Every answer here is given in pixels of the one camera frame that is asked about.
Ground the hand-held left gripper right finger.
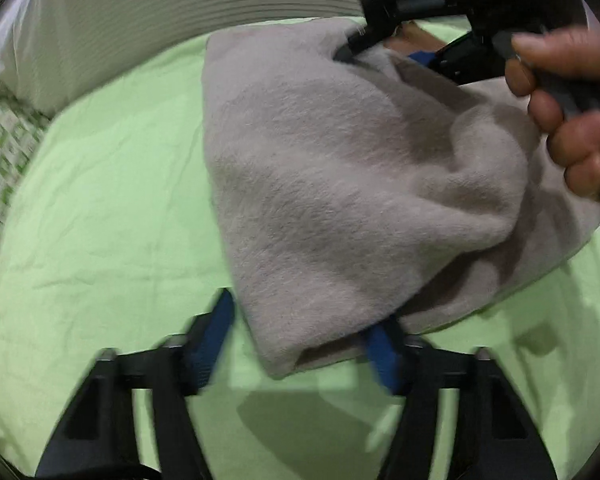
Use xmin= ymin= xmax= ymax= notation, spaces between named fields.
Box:
xmin=362 ymin=317 xmax=571 ymax=480

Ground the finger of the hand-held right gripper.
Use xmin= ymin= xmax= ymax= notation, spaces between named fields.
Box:
xmin=409 ymin=32 xmax=481 ymax=85
xmin=332 ymin=24 xmax=397 ymax=64

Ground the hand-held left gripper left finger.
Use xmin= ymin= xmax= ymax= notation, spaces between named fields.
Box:
xmin=35 ymin=287 xmax=237 ymax=480

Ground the beige knit sweater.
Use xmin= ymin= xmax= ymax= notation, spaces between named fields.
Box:
xmin=202 ymin=17 xmax=600 ymax=381

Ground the person's right hand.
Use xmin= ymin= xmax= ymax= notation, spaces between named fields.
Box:
xmin=504 ymin=25 xmax=600 ymax=202

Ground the light green bed sheet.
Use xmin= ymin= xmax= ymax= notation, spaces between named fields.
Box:
xmin=0 ymin=15 xmax=600 ymax=480

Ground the white striped bolster pillow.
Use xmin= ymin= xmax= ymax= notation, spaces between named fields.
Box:
xmin=0 ymin=0 xmax=378 ymax=117

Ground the green checkered pillow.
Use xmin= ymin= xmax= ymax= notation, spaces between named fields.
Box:
xmin=0 ymin=97 xmax=48 ymax=271

